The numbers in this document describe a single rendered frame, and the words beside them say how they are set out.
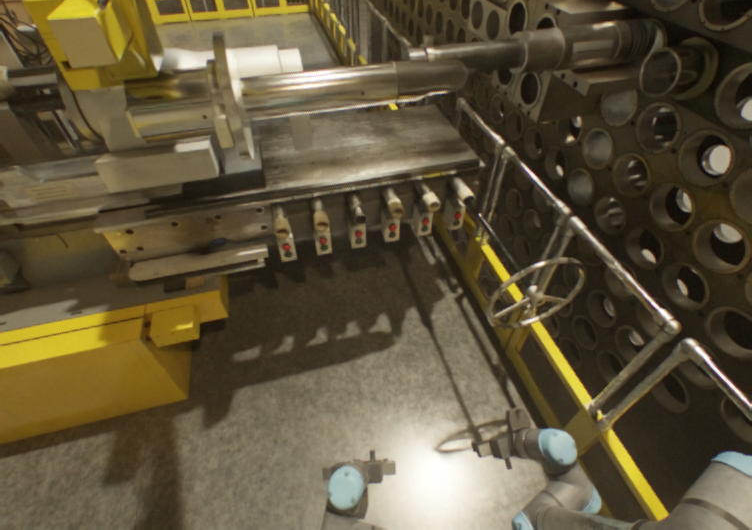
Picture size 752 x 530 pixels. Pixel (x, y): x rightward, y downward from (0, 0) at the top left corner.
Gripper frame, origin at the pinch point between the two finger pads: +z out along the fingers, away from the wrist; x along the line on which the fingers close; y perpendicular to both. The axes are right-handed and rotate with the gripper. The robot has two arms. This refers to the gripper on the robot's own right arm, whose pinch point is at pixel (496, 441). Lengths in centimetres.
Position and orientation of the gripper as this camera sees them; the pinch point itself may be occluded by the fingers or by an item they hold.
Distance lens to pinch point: 136.6
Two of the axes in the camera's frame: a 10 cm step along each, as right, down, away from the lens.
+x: 9.5, -1.2, 3.0
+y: 2.2, 9.1, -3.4
